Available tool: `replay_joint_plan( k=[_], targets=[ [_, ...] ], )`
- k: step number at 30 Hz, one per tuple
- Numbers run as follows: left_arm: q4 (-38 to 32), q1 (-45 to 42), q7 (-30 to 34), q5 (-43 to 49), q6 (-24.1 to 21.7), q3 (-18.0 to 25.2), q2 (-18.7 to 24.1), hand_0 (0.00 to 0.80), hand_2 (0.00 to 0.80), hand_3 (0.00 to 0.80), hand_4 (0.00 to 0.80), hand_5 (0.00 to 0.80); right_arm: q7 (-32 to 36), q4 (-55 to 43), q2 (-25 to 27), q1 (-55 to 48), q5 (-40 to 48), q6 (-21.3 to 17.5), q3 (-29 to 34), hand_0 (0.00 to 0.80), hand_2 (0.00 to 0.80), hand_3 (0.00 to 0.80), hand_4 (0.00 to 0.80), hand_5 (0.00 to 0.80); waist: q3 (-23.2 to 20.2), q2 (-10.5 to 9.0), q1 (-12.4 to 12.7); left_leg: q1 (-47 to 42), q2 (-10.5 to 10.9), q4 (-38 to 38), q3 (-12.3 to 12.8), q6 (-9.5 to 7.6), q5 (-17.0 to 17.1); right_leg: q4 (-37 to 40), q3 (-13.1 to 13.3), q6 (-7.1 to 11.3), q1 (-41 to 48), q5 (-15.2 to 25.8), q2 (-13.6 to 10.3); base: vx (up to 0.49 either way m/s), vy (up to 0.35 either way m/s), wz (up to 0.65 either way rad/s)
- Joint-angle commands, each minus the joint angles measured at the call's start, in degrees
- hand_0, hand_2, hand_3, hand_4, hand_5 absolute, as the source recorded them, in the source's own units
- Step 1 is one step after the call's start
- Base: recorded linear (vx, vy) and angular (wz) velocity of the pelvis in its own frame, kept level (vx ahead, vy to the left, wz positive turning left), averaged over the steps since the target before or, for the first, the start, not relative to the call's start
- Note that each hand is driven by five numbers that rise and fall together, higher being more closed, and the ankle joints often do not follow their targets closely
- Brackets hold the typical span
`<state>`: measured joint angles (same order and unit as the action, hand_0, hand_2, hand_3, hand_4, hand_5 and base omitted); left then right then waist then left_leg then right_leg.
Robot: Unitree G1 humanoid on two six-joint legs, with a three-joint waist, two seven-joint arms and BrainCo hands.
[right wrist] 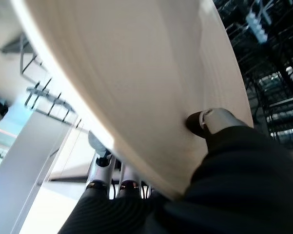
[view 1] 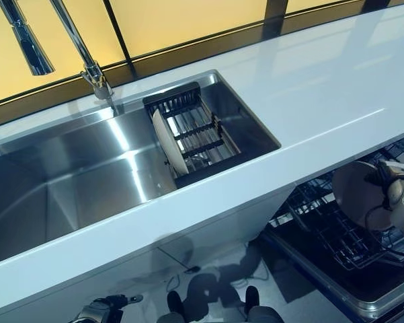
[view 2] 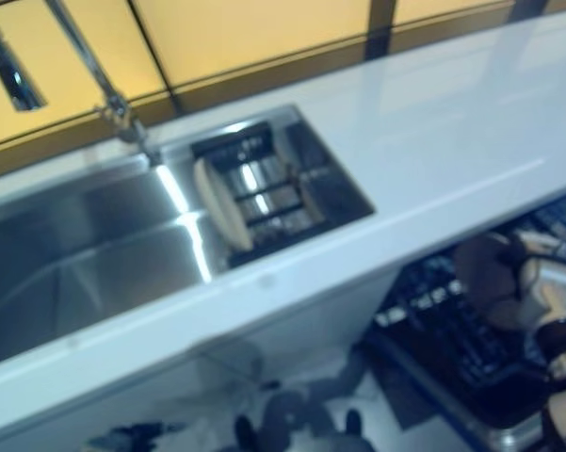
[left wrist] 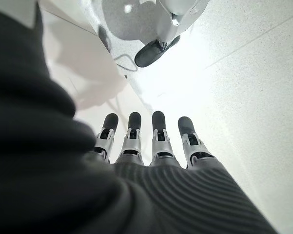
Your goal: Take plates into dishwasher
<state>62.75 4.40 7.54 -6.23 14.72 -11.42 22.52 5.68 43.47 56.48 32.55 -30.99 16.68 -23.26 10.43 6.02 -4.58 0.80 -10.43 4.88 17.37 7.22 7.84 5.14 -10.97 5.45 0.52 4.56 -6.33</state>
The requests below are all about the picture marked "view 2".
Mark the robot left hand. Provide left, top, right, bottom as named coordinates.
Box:
left=87, top=421, right=186, bottom=452

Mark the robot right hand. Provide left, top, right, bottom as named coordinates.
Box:
left=493, top=230, right=548, bottom=305

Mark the cream ceramic plate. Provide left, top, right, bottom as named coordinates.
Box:
left=192, top=157, right=255, bottom=252

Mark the stainless steel sink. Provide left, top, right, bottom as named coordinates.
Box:
left=0, top=104, right=377, bottom=371

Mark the black dish drying rack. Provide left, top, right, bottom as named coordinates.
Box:
left=187, top=121, right=329, bottom=265

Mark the chrome kitchen faucet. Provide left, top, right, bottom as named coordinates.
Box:
left=0, top=0, right=164, bottom=164

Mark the wire dishwasher rack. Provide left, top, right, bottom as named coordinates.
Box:
left=374, top=187, right=566, bottom=392

